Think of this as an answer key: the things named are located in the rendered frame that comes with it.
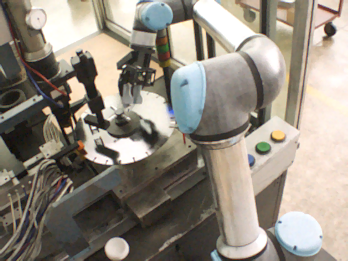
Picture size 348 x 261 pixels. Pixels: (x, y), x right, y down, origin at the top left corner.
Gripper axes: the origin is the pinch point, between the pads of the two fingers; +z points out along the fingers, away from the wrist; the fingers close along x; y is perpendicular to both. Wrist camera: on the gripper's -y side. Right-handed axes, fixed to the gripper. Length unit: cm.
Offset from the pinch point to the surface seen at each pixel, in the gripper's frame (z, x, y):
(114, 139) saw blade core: 8.7, -5.7, 4.6
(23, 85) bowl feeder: 10, -18, -66
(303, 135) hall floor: 25, 148, -24
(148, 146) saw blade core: 7.5, 0.4, 14.3
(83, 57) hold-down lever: -17.2, -23.4, 14.5
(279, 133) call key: -2.4, 34.1, 33.6
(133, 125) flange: 4.3, 0.2, 5.3
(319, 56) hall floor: -26, 217, -69
